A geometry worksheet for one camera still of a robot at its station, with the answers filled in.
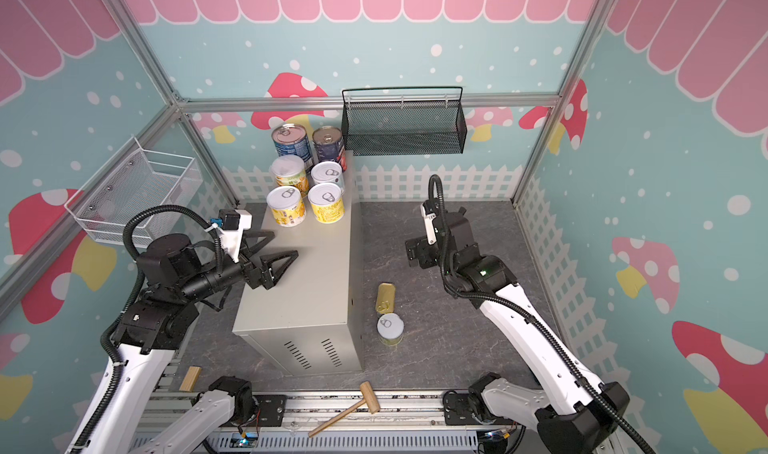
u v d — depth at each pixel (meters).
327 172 0.71
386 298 0.94
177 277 0.46
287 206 0.65
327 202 0.66
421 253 0.63
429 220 0.63
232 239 0.52
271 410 0.74
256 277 0.54
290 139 0.72
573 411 0.37
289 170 0.68
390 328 0.83
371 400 0.75
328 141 0.72
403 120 0.94
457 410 0.74
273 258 0.54
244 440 0.73
